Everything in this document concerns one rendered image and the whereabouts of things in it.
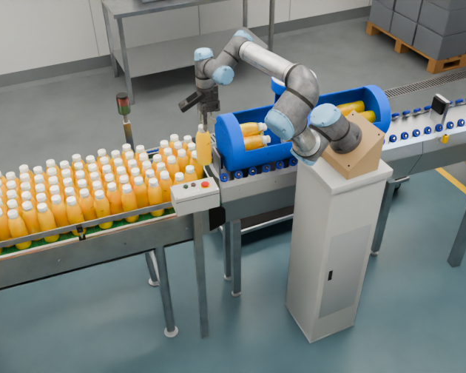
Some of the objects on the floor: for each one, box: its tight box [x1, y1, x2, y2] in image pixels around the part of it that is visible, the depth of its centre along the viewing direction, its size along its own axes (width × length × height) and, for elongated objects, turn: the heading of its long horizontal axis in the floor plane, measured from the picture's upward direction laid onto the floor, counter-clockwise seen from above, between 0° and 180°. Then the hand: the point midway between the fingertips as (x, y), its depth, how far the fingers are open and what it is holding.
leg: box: [223, 221, 232, 281], centre depth 312 cm, size 6×6×63 cm
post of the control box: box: [191, 211, 209, 339], centre depth 267 cm, size 4×4×100 cm
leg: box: [370, 180, 396, 256], centre depth 328 cm, size 6×6×63 cm
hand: (202, 126), depth 227 cm, fingers closed on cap, 4 cm apart
